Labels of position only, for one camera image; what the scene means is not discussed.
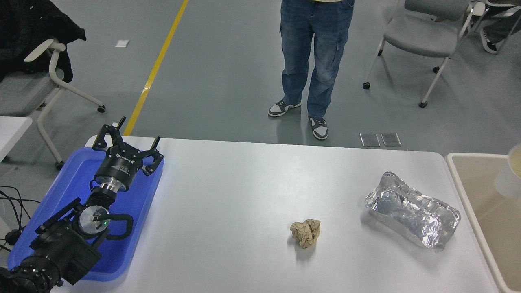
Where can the crumpled tan paper ball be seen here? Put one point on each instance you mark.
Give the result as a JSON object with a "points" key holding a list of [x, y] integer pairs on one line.
{"points": [[306, 233]]}

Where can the seated person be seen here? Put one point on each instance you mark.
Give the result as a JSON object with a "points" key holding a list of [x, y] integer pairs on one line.
{"points": [[502, 28]]}

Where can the metal floor plate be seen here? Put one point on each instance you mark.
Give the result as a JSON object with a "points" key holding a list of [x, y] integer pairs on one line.
{"points": [[391, 139], [370, 139]]}

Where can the grey chair with white frame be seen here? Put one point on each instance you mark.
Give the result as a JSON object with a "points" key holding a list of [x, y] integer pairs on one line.
{"points": [[423, 36]]}

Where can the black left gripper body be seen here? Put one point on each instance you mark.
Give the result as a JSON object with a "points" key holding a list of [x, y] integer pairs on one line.
{"points": [[118, 171]]}

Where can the white paper cup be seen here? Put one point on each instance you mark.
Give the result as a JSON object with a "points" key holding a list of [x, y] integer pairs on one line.
{"points": [[511, 183]]}

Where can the white-framed office chair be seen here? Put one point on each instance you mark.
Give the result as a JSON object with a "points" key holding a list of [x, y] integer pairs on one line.
{"points": [[24, 93]]}

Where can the large pale bin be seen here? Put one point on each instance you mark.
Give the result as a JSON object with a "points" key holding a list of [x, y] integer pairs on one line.
{"points": [[484, 219]]}

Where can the white side table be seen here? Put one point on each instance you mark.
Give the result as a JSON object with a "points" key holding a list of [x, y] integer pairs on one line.
{"points": [[12, 130]]}

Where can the black jacket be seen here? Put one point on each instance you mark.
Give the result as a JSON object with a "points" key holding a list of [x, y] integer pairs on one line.
{"points": [[24, 28]]}

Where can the blue plastic tray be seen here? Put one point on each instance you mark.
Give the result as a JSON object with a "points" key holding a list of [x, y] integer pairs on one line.
{"points": [[134, 211]]}

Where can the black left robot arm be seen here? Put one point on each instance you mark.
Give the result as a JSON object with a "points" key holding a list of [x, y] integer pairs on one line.
{"points": [[61, 252]]}

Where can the crumpled silver foil tray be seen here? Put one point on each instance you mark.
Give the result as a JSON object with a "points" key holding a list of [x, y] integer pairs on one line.
{"points": [[411, 209]]}

